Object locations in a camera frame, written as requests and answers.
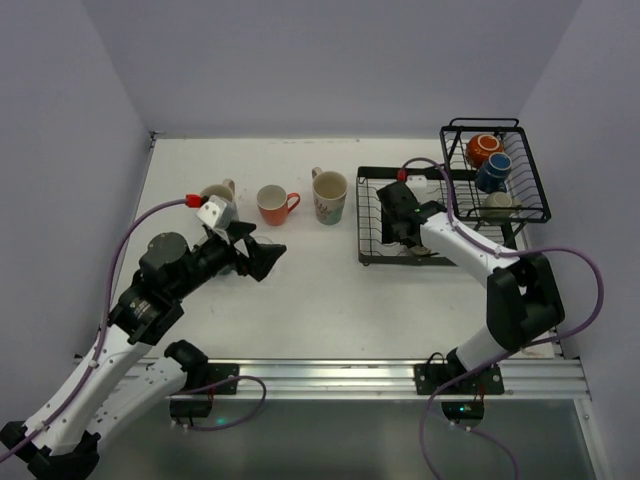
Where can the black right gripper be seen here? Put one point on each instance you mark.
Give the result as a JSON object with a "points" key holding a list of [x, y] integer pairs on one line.
{"points": [[393, 232]]}

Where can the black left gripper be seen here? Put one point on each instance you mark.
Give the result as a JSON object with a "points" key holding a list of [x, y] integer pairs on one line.
{"points": [[242, 248]]}

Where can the small beige patterned cup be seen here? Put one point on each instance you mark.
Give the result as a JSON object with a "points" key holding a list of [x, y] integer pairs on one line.
{"points": [[421, 251]]}

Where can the orange ceramic mug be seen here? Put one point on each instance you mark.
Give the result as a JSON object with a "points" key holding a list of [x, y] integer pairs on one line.
{"points": [[275, 204]]}

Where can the beige ceramic mug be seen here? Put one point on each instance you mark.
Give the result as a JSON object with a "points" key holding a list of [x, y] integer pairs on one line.
{"points": [[225, 190]]}

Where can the tall floral cream mug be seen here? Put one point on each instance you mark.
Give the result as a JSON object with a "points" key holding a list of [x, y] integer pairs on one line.
{"points": [[329, 195]]}

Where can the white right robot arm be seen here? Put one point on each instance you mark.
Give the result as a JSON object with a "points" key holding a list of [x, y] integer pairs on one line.
{"points": [[522, 297]]}

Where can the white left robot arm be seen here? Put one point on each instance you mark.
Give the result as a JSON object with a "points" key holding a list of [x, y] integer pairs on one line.
{"points": [[63, 439]]}

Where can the cream round mug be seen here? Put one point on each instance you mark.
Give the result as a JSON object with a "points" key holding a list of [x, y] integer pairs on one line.
{"points": [[498, 207]]}

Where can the blue round mug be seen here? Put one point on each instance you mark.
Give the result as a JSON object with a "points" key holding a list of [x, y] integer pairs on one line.
{"points": [[492, 175]]}

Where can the orange round mug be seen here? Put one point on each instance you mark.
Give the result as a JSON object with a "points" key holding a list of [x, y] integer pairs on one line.
{"points": [[480, 147]]}

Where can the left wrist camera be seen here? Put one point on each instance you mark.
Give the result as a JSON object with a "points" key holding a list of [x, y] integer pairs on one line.
{"points": [[214, 212]]}

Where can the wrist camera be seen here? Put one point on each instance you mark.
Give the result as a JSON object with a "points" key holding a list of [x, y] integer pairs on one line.
{"points": [[413, 181], [214, 212]]}

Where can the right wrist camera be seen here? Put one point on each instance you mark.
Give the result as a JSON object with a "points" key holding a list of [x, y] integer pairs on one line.
{"points": [[413, 181]]}

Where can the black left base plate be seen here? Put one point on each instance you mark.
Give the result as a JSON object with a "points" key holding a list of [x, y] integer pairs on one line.
{"points": [[211, 379]]}

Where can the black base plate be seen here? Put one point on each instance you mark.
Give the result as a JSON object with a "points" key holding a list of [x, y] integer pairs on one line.
{"points": [[437, 374], [211, 379]]}

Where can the aluminium mounting rail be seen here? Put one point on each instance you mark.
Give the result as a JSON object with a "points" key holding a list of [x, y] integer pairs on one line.
{"points": [[519, 379]]}

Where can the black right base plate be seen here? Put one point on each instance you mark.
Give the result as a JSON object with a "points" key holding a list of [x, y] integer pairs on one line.
{"points": [[437, 374]]}

